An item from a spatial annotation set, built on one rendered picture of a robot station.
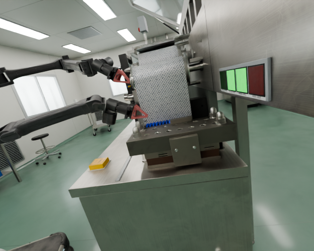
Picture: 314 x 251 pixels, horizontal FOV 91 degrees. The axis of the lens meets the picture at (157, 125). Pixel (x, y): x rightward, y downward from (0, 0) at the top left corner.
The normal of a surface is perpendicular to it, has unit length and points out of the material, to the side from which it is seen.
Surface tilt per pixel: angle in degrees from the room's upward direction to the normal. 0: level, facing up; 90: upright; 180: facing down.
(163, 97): 90
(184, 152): 90
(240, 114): 90
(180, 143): 90
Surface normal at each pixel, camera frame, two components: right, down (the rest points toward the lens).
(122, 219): -0.08, 0.29
